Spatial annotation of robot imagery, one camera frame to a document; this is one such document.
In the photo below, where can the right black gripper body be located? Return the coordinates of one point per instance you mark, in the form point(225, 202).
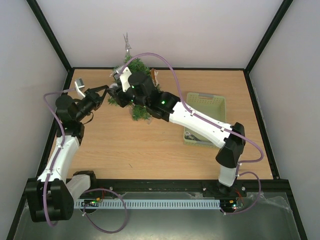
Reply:
point(117, 93)

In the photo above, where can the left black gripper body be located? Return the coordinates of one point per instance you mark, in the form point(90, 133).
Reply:
point(94, 101)

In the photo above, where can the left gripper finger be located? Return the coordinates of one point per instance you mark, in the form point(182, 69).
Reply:
point(101, 98)
point(99, 89)

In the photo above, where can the clear plastic battery box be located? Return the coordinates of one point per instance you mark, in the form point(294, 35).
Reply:
point(149, 121)

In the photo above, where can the silver star ornament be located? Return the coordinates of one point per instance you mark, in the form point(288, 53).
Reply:
point(127, 45)

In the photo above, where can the green perforated plastic basket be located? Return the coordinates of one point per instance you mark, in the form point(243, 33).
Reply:
point(211, 105)

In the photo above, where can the silver glitter ball ornament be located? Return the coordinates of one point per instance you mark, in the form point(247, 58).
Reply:
point(114, 87)

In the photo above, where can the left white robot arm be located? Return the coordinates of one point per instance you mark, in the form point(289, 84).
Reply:
point(51, 197)

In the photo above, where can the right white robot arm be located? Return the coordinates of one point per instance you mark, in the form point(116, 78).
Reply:
point(138, 89)

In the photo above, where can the silver word ornament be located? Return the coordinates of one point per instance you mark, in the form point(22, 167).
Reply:
point(189, 136)

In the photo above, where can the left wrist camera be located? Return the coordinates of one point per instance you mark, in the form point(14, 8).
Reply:
point(79, 86)

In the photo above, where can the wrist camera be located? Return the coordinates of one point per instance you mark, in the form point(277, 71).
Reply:
point(79, 86)
point(122, 76)

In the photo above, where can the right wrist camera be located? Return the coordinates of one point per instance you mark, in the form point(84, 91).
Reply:
point(122, 76)

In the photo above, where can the white slotted cable duct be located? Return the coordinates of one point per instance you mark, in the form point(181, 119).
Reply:
point(151, 204)

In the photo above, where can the black aluminium front rail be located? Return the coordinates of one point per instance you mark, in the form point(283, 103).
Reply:
point(208, 188)

